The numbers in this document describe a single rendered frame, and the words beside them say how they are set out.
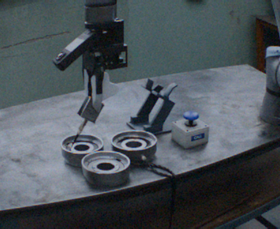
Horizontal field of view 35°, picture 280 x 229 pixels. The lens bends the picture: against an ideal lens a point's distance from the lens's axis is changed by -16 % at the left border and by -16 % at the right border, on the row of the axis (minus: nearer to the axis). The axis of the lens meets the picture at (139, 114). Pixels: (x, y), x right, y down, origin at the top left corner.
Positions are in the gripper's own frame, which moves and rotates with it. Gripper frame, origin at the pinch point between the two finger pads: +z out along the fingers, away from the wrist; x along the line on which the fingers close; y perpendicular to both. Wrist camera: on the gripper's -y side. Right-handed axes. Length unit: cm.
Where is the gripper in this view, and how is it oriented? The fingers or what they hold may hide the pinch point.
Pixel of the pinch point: (92, 105)
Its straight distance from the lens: 114.9
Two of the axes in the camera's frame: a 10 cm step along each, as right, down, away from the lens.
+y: 8.8, -1.9, 4.3
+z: 0.1, 9.2, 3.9
